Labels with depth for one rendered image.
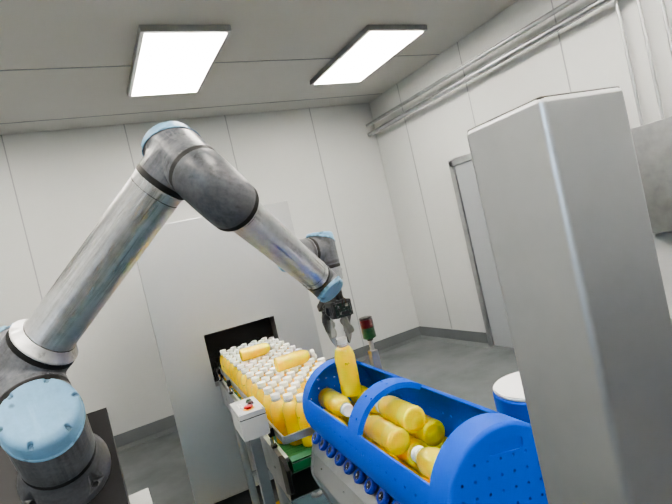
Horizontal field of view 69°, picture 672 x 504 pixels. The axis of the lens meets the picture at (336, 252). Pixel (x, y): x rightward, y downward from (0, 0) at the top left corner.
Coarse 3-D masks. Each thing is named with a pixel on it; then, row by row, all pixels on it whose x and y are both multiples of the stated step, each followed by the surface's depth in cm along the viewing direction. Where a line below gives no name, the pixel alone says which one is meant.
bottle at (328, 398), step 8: (320, 392) 170; (328, 392) 165; (336, 392) 163; (320, 400) 167; (328, 400) 161; (336, 400) 157; (344, 400) 156; (328, 408) 161; (336, 408) 156; (344, 416) 157
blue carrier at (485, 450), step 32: (320, 384) 171; (384, 384) 133; (416, 384) 133; (320, 416) 151; (352, 416) 131; (448, 416) 134; (480, 416) 99; (352, 448) 129; (448, 448) 94; (480, 448) 92; (512, 448) 95; (384, 480) 113; (416, 480) 99; (448, 480) 90; (480, 480) 91; (512, 480) 94
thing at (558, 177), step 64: (512, 128) 25; (576, 128) 24; (512, 192) 26; (576, 192) 24; (640, 192) 25; (512, 256) 27; (576, 256) 24; (640, 256) 25; (512, 320) 28; (576, 320) 24; (640, 320) 25; (576, 384) 25; (640, 384) 25; (576, 448) 26; (640, 448) 24
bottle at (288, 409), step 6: (288, 402) 190; (294, 402) 190; (282, 408) 191; (288, 408) 189; (294, 408) 189; (288, 414) 188; (294, 414) 189; (288, 420) 189; (294, 420) 188; (288, 426) 189; (294, 426) 188; (288, 432) 190; (294, 444) 189
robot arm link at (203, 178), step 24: (192, 168) 92; (216, 168) 94; (192, 192) 93; (216, 192) 93; (240, 192) 95; (216, 216) 96; (240, 216) 97; (264, 216) 105; (264, 240) 109; (288, 240) 116; (288, 264) 121; (312, 264) 128; (312, 288) 137; (336, 288) 142
